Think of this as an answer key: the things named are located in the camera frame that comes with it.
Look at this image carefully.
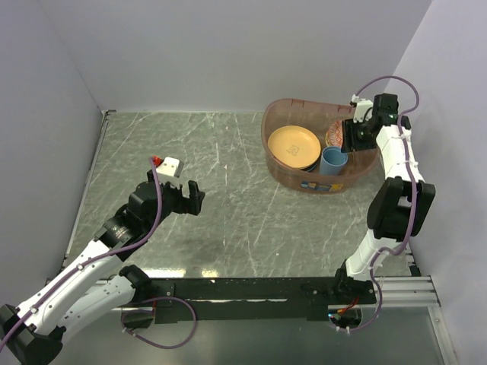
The yellow orange plate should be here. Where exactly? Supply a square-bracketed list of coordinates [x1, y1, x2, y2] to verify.
[267, 125, 321, 170]

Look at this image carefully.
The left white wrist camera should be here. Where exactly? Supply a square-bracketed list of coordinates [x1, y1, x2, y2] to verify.
[152, 156, 183, 188]

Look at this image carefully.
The translucent pink plastic bin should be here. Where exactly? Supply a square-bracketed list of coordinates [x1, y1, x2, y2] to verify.
[261, 98, 379, 195]

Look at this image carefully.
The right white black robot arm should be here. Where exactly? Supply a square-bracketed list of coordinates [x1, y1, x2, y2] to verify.
[333, 94, 436, 303]

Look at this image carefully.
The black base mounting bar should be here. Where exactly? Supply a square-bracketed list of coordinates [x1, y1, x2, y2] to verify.
[104, 265, 376, 326]

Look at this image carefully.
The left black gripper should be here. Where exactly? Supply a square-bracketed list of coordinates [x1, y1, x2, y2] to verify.
[145, 178, 204, 233]

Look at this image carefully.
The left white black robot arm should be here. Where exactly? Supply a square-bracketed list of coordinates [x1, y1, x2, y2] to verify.
[1, 179, 205, 364]

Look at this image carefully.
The red orange patterned bowl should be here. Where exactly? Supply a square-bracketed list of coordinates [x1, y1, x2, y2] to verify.
[325, 120, 343, 148]

